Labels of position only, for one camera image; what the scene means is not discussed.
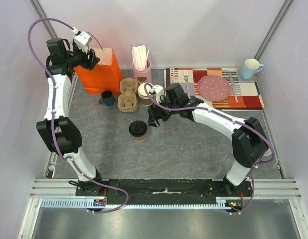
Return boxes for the black plastic cup lid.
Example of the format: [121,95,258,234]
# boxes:
[129,120,147,137]

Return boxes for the orange paper gift bag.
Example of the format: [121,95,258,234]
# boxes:
[74,48,123,95]

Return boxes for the brown paper coffee cup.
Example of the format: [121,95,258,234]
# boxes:
[133,133,147,141]

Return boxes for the cardboard cup carrier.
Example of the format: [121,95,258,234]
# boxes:
[120,78,139,96]

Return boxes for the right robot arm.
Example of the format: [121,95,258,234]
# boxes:
[143,83,275,196]

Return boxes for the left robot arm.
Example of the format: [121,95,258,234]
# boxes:
[36,38,106,196]

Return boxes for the stack of paper cups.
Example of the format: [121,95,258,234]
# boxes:
[138,83,153,107]

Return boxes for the stacked cardboard cup carriers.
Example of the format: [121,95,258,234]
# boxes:
[118,91,138,113]

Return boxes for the pink straw holder cup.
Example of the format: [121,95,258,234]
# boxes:
[132,59,152,85]

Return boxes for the dark blue enamel mug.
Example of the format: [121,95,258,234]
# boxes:
[99,90,115,107]

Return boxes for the white wrapped straws bundle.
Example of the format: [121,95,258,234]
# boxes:
[132,45,149,71]

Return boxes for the pink dotted plate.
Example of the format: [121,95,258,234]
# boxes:
[197,75,231,102]

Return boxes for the colourful patchwork placemat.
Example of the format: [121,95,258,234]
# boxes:
[164,68,264,110]

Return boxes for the light blue mug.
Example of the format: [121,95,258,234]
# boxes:
[240,58,264,80]

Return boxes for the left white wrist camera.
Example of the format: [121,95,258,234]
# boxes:
[72,28,92,53]

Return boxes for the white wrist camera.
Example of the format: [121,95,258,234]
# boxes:
[72,28,92,53]
[150,85,165,104]

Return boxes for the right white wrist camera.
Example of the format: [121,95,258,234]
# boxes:
[150,85,165,104]

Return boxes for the pink handled fork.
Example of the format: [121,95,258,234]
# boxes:
[183,70,191,99]

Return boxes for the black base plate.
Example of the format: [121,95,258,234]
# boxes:
[75,178,252,205]

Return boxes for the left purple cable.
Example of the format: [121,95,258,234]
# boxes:
[28,17,130,214]

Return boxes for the pink handled knife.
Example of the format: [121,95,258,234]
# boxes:
[229,72,238,103]

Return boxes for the slotted cable duct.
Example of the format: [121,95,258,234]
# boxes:
[41,198,236,210]

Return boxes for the aluminium front rail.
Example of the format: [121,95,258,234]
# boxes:
[30,178,301,199]

